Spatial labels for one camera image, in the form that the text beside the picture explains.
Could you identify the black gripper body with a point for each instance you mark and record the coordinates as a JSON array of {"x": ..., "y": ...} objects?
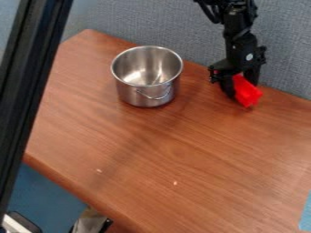
[{"x": 244, "y": 55}]

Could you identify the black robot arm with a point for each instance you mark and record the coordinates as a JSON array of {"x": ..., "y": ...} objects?
[{"x": 236, "y": 14}]

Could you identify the black and white object corner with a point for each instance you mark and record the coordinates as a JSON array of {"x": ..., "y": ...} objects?
[{"x": 17, "y": 223}]

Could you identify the red star-profile block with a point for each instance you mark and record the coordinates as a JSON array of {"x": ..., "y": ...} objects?
[{"x": 248, "y": 93}]

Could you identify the grey bracket under table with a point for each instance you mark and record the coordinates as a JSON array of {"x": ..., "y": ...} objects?
[{"x": 91, "y": 222}]

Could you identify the metal pot with handle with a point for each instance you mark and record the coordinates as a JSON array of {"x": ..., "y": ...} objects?
[{"x": 148, "y": 75}]

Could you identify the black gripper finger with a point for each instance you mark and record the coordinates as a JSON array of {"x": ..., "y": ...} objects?
[
  {"x": 228, "y": 86},
  {"x": 253, "y": 75}
]

